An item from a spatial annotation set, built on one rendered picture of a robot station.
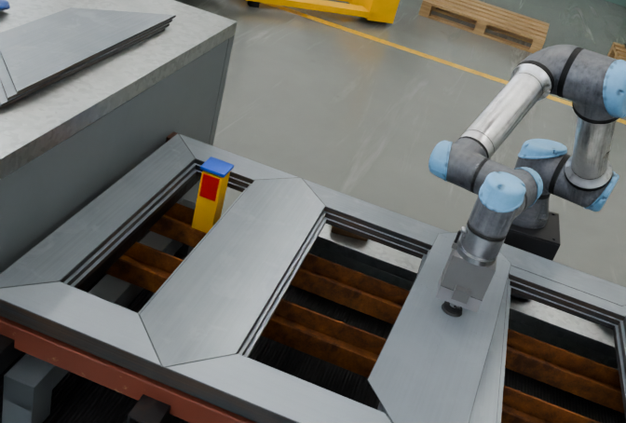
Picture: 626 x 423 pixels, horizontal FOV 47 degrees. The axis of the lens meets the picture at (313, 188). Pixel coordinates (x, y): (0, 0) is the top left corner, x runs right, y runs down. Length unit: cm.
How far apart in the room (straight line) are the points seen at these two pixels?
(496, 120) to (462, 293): 37
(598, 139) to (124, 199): 109
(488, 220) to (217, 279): 51
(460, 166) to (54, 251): 78
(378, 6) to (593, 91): 481
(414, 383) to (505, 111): 61
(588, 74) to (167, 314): 101
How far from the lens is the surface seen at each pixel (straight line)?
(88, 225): 147
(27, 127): 137
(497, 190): 131
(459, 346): 141
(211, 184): 166
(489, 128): 152
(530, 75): 166
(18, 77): 150
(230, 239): 149
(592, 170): 194
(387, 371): 130
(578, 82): 168
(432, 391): 130
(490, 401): 134
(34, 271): 135
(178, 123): 193
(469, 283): 141
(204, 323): 128
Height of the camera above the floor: 169
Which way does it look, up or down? 29 degrees down
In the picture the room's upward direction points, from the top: 16 degrees clockwise
